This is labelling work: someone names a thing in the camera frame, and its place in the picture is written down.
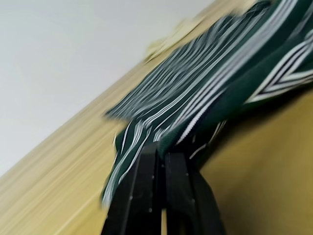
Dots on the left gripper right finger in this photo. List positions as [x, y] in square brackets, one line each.
[188, 195]

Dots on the green white striped T-shirt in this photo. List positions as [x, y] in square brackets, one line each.
[195, 80]

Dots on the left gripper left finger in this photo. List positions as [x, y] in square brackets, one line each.
[137, 195]

